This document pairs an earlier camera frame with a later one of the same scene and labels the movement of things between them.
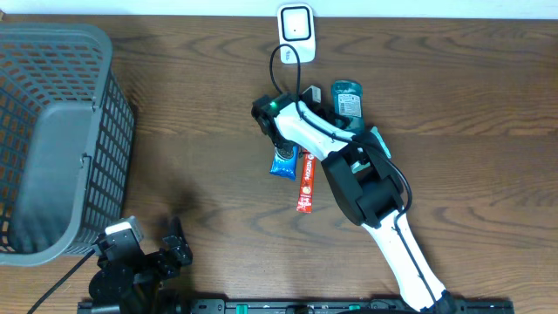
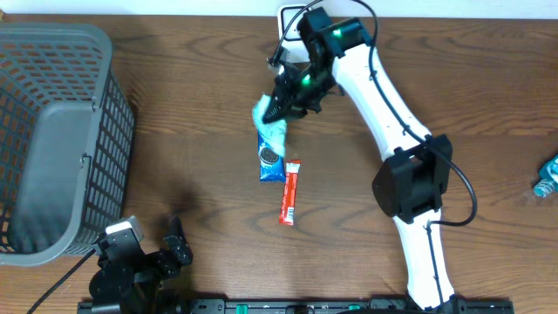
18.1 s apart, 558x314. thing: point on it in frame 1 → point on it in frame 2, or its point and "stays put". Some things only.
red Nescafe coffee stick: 306,185 → 289,200
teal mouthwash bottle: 347,98 → 548,175
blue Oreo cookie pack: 284,162 → 272,146
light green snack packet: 374,131 → 275,133
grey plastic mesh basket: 67,133 stays put
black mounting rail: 290,307 stays put
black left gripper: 167,268 stays put
